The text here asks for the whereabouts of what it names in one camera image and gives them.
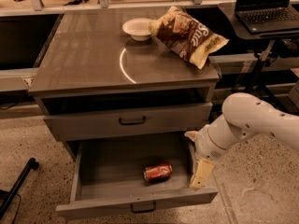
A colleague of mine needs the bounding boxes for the closed grey top drawer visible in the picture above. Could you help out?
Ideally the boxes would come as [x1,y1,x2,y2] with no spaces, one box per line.
[45,103,212,142]

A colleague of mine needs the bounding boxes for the black laptop stand table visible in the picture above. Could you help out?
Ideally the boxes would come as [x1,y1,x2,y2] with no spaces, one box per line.
[208,2,299,142]

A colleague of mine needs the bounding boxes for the black stand leg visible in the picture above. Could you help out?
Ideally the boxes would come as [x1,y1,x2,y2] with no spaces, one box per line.
[0,158,39,219]

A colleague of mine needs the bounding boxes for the grey drawer cabinet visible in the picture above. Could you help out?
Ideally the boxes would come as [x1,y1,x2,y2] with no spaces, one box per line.
[29,7,219,156]

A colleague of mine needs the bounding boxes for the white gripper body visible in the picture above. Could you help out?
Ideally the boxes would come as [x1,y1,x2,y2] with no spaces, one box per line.
[194,125,227,161]

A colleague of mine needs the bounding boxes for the white bowl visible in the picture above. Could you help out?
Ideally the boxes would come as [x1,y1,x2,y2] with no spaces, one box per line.
[122,18,151,41]

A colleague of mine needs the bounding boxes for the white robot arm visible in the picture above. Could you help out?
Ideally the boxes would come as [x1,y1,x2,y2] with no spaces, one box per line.
[184,92,299,190]

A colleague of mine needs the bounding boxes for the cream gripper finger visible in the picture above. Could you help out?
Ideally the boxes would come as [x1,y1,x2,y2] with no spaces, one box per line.
[190,159,214,190]
[184,131,198,142]

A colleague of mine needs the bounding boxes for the brown chip bag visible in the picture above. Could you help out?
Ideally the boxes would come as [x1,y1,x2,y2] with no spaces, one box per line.
[149,7,229,69]

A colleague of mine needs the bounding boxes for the open grey middle drawer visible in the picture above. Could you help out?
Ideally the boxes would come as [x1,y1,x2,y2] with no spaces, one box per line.
[56,133,218,220]

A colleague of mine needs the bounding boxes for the black laptop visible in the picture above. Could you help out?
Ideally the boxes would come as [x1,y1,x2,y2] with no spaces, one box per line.
[235,0,299,34]

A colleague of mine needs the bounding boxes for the red coke can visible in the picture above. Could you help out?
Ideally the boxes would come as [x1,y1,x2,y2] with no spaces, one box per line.
[143,163,173,182]

